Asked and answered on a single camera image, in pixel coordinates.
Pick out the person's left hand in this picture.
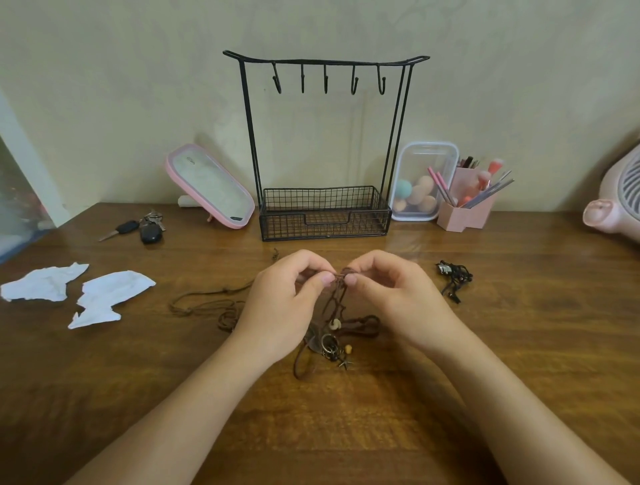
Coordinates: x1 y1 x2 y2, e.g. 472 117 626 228
232 249 337 366

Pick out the person's right hand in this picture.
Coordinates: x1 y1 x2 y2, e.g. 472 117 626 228
343 249 469 358

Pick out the black cord flower pendant necklace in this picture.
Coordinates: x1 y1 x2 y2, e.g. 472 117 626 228
435 259 474 304

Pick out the brown cord shell star necklace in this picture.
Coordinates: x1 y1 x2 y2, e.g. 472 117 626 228
292 267 382 380

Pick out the brown cord leaf pendant necklace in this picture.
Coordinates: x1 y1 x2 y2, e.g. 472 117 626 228
299 324 356 370

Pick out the brown cord ring pendant necklace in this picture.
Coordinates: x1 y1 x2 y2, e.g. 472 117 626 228
169 248 280 333

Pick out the black wire jewelry stand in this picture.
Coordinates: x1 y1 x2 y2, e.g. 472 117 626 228
223 49 431 243

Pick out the person's right forearm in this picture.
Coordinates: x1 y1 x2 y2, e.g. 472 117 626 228
429 324 629 485

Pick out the person's left forearm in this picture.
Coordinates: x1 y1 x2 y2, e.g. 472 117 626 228
65 329 271 485

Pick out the pink brush holder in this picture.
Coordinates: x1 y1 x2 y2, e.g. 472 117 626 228
436 167 496 233

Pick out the pink pen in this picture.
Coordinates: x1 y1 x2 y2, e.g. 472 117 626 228
427 167 450 206
435 172 457 207

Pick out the grey purple pencil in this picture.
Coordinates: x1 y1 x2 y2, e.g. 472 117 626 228
462 179 515 209

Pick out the pink framed table mirror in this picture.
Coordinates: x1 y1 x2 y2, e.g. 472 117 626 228
165 143 256 231

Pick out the clear plastic container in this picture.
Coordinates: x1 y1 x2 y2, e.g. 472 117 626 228
389 141 460 223

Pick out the white crumpled paper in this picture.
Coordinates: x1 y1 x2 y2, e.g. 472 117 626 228
67 270 157 330
0 262 90 302

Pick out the black headed car key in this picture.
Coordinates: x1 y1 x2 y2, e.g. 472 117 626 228
98 220 141 243

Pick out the pink pig shaped desk fan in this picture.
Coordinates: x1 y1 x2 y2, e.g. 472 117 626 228
582 145 640 244

